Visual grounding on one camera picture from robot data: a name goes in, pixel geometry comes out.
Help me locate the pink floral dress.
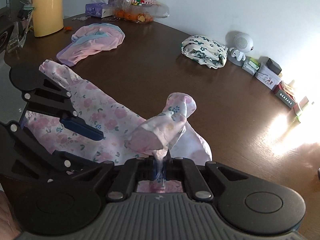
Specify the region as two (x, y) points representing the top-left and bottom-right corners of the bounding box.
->
(21, 59), (213, 194)

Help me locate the clear drinking glass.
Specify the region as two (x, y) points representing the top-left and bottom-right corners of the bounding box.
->
(6, 22), (26, 53)

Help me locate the pink and blue garment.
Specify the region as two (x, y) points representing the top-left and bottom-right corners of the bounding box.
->
(56, 23), (125, 67)

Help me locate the white printed small box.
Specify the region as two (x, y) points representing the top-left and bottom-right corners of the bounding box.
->
(255, 62), (281, 90)

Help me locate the white blue patterned folded cloth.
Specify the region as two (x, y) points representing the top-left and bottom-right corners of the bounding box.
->
(180, 35), (227, 69)

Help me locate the plastic bag with oranges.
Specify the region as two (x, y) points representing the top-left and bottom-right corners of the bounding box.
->
(114, 0), (170, 24)

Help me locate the purple tissue pack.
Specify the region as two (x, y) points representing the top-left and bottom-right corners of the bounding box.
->
(85, 0), (114, 18)

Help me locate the small black box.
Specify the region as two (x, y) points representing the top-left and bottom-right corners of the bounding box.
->
(266, 58), (282, 75)

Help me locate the green white small box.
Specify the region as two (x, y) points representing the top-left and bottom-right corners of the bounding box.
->
(242, 57), (260, 75)

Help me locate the yellow thermos jug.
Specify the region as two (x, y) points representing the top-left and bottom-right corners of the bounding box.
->
(32, 0), (63, 37)

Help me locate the red brown small box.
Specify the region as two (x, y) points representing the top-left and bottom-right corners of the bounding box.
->
(273, 83), (297, 109)

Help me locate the white robot figurine speaker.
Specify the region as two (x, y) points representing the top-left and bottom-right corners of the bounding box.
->
(227, 33), (254, 67)

